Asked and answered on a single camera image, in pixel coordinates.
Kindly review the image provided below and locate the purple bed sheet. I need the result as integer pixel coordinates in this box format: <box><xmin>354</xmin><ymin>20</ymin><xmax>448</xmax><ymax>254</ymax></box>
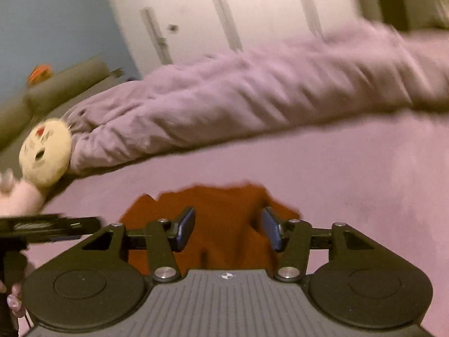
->
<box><xmin>0</xmin><ymin>109</ymin><xmax>449</xmax><ymax>337</ymax></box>

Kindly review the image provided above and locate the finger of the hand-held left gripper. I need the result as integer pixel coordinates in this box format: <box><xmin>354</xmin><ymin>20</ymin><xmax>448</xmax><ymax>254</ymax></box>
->
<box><xmin>65</xmin><ymin>217</ymin><xmax>102</xmax><ymax>242</ymax></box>

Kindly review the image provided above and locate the small orange toy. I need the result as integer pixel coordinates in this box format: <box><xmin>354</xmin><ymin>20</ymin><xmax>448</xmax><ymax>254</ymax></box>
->
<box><xmin>28</xmin><ymin>64</ymin><xmax>54</xmax><ymax>85</ymax></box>

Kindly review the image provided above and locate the olive bolster pillow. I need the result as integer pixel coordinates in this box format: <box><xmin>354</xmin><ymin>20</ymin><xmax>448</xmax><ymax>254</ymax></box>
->
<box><xmin>26</xmin><ymin>60</ymin><xmax>110</xmax><ymax>106</ymax></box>
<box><xmin>0</xmin><ymin>95</ymin><xmax>36</xmax><ymax>152</ymax></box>

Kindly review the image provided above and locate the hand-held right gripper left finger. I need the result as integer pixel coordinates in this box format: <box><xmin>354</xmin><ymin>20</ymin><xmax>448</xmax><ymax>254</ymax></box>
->
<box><xmin>82</xmin><ymin>206</ymin><xmax>196</xmax><ymax>283</ymax></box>

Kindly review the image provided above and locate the purple crumpled duvet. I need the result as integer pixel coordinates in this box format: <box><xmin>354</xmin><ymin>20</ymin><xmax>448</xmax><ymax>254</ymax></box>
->
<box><xmin>65</xmin><ymin>19</ymin><xmax>449</xmax><ymax>177</ymax></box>

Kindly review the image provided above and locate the person's left hand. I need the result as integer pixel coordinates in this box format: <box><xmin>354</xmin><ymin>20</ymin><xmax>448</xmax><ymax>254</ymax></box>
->
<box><xmin>0</xmin><ymin>281</ymin><xmax>26</xmax><ymax>320</ymax></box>

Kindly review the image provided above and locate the cream round-faced plush toy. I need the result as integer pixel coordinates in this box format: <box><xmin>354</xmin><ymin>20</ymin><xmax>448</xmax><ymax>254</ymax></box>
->
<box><xmin>0</xmin><ymin>117</ymin><xmax>73</xmax><ymax>216</ymax></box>

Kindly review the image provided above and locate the orange garment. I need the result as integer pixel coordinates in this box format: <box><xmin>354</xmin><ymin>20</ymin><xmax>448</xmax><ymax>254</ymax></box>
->
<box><xmin>121</xmin><ymin>181</ymin><xmax>302</xmax><ymax>275</ymax></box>

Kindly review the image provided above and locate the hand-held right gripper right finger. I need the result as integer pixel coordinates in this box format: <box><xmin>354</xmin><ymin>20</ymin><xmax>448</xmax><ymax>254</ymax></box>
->
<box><xmin>261</xmin><ymin>206</ymin><xmax>369</xmax><ymax>282</ymax></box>

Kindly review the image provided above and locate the white wardrobe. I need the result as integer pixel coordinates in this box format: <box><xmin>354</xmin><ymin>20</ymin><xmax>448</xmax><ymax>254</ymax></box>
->
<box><xmin>100</xmin><ymin>0</ymin><xmax>365</xmax><ymax>78</ymax></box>

